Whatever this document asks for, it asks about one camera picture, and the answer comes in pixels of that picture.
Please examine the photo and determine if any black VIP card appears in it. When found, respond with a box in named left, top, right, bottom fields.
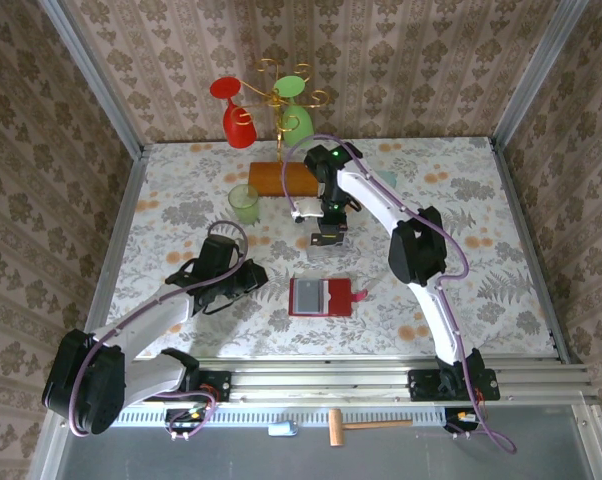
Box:
left=295, top=280, right=323, bottom=314

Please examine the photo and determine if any red card holder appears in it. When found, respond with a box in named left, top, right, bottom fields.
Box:
left=287, top=277, right=370, bottom=318

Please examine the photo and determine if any green plastic tumbler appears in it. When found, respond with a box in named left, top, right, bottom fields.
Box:
left=227, top=183, right=261, bottom=226

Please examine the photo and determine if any green plastic goblet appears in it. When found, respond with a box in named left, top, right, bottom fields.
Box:
left=272, top=74, right=316, bottom=149

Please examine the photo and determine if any red plastic goblet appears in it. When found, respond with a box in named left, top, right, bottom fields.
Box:
left=209, top=77, right=259, bottom=150

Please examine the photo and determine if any wooden mallet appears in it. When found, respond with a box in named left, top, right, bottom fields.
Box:
left=328, top=408, right=414, bottom=448

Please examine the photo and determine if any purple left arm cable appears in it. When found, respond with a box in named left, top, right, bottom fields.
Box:
left=68, top=220, right=250, bottom=442

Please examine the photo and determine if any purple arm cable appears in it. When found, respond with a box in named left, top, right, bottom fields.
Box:
left=282, top=132, right=518, bottom=455
left=68, top=220, right=250, bottom=442

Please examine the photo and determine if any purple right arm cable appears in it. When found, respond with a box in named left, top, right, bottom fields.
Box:
left=282, top=132, right=518, bottom=455

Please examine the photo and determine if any gold wire rack wooden base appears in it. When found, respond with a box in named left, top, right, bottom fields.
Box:
left=234, top=58, right=330, bottom=198

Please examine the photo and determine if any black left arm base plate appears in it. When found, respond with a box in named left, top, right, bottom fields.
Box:
left=142, top=370, right=232, bottom=403

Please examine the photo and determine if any aluminium extrusion frame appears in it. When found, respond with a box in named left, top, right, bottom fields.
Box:
left=26, top=0, right=602, bottom=480

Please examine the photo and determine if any white slotted cable duct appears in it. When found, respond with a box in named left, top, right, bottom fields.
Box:
left=70, top=407, right=455, bottom=429

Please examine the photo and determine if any black connector with wires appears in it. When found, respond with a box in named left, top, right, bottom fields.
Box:
left=443, top=407, right=482, bottom=441
left=163, top=407, right=217, bottom=442

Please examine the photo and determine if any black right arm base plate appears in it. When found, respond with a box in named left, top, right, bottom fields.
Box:
left=408, top=368, right=501, bottom=403

